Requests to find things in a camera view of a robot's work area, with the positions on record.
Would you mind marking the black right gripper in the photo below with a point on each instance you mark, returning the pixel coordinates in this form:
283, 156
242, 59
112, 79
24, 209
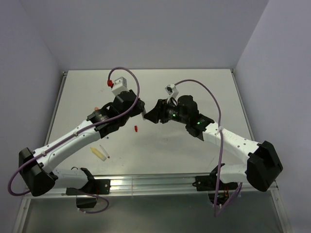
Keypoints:
159, 112

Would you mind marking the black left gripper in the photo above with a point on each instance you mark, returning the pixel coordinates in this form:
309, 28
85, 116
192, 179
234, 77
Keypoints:
139, 108

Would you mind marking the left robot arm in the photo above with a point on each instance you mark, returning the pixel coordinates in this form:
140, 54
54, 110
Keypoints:
38, 168

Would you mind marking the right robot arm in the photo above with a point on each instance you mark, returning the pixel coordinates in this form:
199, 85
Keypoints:
260, 163

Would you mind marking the thin red pen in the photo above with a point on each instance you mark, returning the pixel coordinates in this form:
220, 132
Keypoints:
104, 152

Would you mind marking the yellow highlighter marker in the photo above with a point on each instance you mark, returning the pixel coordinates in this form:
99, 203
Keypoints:
98, 154

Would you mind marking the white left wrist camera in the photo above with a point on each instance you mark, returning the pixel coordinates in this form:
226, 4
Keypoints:
119, 86

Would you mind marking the red cable connector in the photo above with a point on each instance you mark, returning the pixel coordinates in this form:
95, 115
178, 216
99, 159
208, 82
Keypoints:
110, 83

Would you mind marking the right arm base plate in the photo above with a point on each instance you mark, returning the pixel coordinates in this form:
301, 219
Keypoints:
208, 183

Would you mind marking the aluminium frame rail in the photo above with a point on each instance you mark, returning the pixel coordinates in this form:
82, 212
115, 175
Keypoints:
156, 184

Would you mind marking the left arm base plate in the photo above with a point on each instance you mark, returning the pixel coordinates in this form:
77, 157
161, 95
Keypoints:
97, 187

